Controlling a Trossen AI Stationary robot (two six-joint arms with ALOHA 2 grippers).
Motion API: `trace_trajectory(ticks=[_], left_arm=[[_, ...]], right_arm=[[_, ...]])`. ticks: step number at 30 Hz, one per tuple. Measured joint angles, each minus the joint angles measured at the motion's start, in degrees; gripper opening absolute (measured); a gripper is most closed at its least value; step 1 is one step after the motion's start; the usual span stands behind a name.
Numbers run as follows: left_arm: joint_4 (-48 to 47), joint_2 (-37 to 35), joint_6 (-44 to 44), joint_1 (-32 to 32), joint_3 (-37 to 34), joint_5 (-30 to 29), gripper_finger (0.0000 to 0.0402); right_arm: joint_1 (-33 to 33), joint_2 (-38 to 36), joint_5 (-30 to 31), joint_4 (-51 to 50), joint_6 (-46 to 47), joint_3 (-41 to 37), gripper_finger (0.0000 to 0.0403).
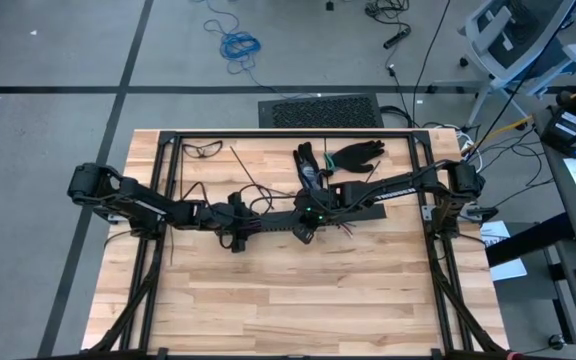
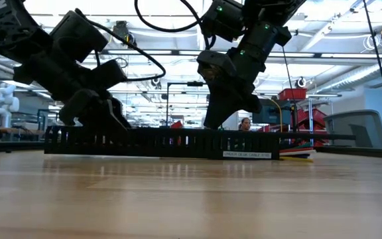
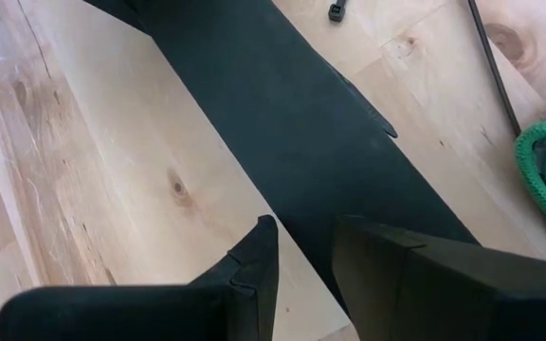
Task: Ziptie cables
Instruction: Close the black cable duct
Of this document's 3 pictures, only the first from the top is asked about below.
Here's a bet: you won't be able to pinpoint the clear safety glasses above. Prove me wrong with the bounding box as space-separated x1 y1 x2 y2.
181 140 224 161

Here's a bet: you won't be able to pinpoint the black cable tangle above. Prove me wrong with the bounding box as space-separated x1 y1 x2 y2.
460 119 552 206

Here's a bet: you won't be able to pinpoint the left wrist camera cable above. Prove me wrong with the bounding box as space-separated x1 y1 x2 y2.
181 179 300 217

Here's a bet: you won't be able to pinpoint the black slotted cable raceway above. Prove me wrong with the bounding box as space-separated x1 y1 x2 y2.
240 212 319 234

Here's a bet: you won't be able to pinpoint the white paper sheet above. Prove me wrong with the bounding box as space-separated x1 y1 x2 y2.
478 219 529 283

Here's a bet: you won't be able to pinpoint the black plug cable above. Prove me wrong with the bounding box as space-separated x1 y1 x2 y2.
380 63 415 129

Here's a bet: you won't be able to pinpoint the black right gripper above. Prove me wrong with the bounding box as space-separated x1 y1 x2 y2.
294 180 370 227

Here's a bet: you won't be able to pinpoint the grey office chair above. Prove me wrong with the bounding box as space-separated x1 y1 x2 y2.
430 0 576 129

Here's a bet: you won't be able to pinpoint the black power strip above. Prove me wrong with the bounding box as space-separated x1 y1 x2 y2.
383 27 412 50

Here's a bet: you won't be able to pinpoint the long thin black cable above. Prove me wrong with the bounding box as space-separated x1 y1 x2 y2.
410 0 453 129
472 0 576 150

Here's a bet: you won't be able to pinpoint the blue floor cable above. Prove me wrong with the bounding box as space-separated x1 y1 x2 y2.
190 0 299 99

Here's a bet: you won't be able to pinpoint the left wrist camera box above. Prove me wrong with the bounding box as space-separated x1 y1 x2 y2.
229 231 250 254

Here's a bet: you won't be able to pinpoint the black perforated panel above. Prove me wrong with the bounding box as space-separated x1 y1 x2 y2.
257 93 385 130

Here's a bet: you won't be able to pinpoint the black cable bundle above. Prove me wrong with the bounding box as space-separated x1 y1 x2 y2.
365 0 412 26

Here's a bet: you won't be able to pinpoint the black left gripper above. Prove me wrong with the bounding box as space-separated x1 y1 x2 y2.
201 191 265 235

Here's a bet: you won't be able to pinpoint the grey black glove green cuff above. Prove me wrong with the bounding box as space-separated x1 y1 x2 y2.
292 141 335 194

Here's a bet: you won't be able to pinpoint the black arm base cable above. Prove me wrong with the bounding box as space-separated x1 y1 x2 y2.
103 228 137 249

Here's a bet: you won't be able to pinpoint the yellow cable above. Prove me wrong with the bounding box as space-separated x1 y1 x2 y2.
470 115 535 152

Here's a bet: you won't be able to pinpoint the black desk crossbar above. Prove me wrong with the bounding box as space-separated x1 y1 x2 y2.
484 212 576 270

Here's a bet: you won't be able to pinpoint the black raceway cover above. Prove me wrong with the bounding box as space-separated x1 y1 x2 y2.
255 202 387 232

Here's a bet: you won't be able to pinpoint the black labelled device box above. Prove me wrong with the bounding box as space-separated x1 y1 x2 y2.
539 105 576 154

